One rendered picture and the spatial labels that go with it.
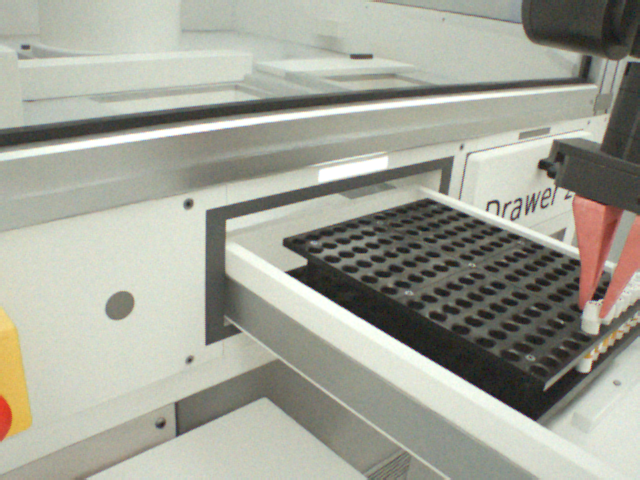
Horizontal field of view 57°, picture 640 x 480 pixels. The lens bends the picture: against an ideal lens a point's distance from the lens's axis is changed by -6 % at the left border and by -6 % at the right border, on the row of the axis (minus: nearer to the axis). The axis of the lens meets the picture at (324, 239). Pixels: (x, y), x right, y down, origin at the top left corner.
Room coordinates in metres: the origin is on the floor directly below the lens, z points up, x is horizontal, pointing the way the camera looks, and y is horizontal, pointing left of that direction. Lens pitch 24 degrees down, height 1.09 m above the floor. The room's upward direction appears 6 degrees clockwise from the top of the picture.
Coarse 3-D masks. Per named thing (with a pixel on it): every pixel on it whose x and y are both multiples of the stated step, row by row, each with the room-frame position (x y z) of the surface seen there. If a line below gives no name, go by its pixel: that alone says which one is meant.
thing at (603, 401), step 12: (636, 360) 0.38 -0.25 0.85; (624, 372) 0.36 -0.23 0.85; (636, 372) 0.36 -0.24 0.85; (612, 384) 0.34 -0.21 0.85; (624, 384) 0.34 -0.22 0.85; (636, 384) 0.36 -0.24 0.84; (600, 396) 0.33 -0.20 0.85; (612, 396) 0.33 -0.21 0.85; (624, 396) 0.34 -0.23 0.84; (588, 408) 0.31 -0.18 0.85; (600, 408) 0.32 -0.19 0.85; (612, 408) 0.33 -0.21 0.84; (576, 420) 0.31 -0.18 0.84; (588, 420) 0.30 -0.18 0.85; (600, 420) 0.31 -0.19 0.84; (588, 432) 0.30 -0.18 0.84
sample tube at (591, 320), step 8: (592, 304) 0.33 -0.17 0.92; (600, 304) 0.33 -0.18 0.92; (584, 312) 0.33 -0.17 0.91; (592, 312) 0.33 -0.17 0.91; (584, 320) 0.33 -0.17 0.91; (592, 320) 0.33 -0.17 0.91; (600, 320) 0.33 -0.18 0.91; (584, 328) 0.33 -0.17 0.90; (592, 328) 0.33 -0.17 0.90; (592, 352) 0.32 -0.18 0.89; (584, 360) 0.32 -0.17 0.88; (576, 368) 0.32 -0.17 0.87; (584, 368) 0.32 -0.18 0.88
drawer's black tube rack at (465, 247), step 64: (320, 256) 0.40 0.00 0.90; (384, 256) 0.41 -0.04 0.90; (448, 256) 0.42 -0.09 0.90; (512, 256) 0.43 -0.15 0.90; (384, 320) 0.37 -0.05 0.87; (448, 320) 0.33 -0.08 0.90; (512, 320) 0.33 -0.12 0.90; (576, 320) 0.34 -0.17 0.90; (512, 384) 0.31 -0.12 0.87; (576, 384) 0.31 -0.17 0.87
